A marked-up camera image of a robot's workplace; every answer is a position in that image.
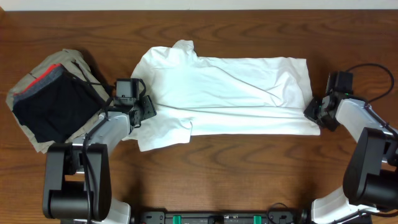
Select white t-shirt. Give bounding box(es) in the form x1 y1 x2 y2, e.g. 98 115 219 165
128 40 320 151

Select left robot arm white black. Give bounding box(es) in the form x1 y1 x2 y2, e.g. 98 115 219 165
42 95 157 223

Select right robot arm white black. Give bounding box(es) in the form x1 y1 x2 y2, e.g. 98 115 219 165
301 94 397 223

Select beige folded garment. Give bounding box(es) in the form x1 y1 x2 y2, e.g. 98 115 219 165
6 49 109 153

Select black folded garment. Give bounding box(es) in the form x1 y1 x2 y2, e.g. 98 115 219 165
12 72 104 143

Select grey folded garment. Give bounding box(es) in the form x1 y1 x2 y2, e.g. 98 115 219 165
12 65 70 105

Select red folded garment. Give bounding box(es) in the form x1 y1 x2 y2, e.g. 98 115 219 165
14 63 62 95

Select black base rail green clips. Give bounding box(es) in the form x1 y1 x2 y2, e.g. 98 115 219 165
136 211 296 224

